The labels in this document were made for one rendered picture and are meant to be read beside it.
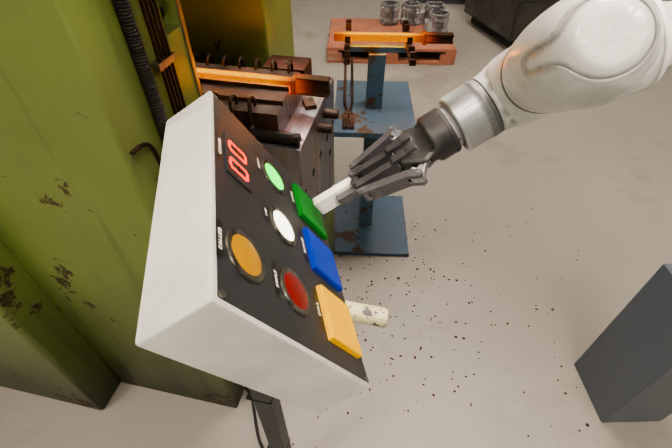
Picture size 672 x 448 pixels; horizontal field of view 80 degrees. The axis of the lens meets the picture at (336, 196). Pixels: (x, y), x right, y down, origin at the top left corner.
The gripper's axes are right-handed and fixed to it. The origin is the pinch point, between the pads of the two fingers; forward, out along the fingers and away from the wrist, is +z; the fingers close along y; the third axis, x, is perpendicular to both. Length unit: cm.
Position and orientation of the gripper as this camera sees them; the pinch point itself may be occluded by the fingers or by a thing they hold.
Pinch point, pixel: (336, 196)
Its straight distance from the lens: 63.3
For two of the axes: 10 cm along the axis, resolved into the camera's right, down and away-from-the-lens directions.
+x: -4.9, -5.6, -6.7
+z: -8.4, 5.0, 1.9
